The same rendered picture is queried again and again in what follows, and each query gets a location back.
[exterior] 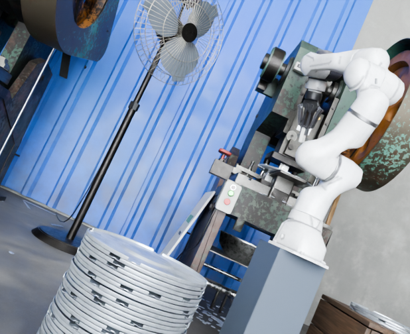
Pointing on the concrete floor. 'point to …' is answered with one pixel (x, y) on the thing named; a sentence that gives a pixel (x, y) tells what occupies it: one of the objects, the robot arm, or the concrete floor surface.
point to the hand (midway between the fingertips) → (302, 134)
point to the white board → (188, 223)
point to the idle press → (29, 67)
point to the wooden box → (342, 320)
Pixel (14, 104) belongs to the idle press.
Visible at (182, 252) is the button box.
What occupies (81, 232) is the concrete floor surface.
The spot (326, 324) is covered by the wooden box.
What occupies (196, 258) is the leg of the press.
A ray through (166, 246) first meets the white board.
